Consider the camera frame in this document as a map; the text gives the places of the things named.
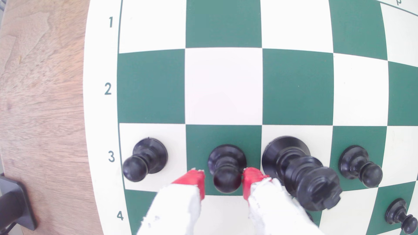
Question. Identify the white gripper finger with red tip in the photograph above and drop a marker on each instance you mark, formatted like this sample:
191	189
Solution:
271	209
176	209

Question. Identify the black chess pawn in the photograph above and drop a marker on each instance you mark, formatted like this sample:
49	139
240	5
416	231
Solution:
396	212
359	165
227	169
143	160

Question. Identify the green white chess mat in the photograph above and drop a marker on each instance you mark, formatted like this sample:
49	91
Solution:
222	85

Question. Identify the black plastic bracket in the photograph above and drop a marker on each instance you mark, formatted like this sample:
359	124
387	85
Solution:
13	205

